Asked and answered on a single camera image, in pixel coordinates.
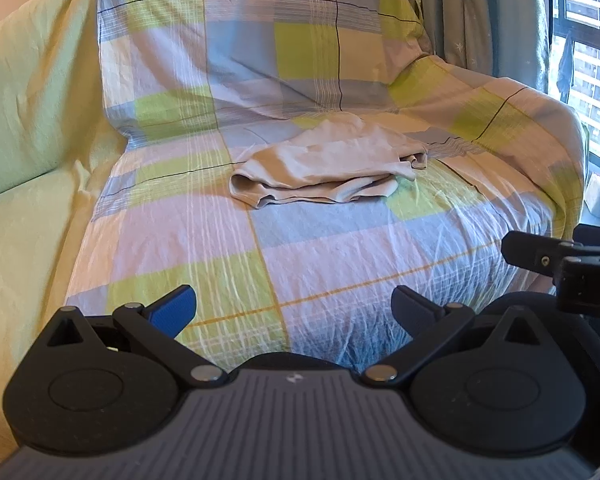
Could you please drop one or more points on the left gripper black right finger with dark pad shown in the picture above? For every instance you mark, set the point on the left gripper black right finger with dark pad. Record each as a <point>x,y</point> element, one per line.
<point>495,383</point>

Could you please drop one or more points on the light green sofa cover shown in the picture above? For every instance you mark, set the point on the light green sofa cover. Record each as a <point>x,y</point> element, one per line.
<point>56,152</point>

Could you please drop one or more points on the plaid checkered bed sheet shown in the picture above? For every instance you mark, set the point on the plaid checkered bed sheet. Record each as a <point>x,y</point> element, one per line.
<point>196,86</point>

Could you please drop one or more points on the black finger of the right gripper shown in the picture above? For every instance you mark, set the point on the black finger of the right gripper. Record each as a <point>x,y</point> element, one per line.
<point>536,253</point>
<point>577,278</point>

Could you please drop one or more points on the grey-green star curtain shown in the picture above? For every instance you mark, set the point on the grey-green star curtain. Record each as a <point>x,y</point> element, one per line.
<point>500,38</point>

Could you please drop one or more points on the beige garment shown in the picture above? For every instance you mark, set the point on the beige garment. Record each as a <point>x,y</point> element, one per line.
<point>343,159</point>

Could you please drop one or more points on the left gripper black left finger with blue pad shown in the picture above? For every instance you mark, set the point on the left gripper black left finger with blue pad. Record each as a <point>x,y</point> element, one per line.
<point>94,384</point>

